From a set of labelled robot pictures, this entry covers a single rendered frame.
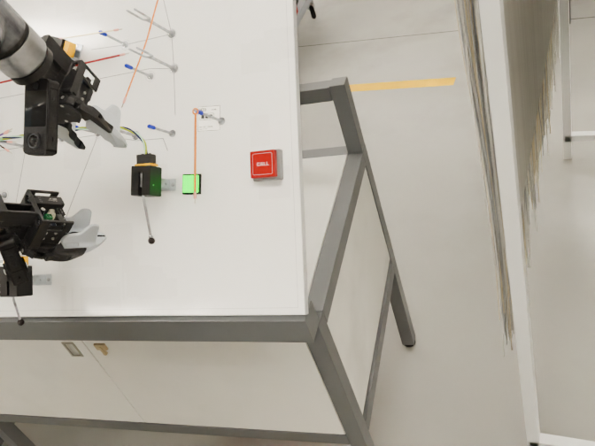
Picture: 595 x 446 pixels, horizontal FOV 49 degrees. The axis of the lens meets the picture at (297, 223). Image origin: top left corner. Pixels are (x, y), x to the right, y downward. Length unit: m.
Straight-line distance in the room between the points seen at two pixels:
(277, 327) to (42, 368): 0.75
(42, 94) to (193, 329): 0.54
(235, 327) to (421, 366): 1.01
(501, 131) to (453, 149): 1.85
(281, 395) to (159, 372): 0.29
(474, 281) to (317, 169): 0.92
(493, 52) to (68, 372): 1.24
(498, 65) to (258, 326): 0.63
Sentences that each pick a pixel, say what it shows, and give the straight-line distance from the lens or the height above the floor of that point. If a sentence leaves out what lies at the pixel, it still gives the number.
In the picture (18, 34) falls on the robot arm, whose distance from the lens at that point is 1.00.
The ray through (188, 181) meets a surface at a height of 1.06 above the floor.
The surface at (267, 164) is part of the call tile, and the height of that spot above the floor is 1.09.
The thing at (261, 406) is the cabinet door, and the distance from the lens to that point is 1.57.
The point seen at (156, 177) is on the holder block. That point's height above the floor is 1.11.
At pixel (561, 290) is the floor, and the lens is 2.33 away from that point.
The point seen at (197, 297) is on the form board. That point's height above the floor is 0.89.
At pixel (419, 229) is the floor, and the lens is 2.60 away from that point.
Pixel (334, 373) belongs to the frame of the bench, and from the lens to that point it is 1.39.
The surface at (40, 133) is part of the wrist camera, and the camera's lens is 1.04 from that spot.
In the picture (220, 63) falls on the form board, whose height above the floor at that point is 1.22.
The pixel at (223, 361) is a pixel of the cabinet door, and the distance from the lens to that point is 1.46.
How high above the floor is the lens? 1.73
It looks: 38 degrees down
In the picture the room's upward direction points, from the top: 21 degrees counter-clockwise
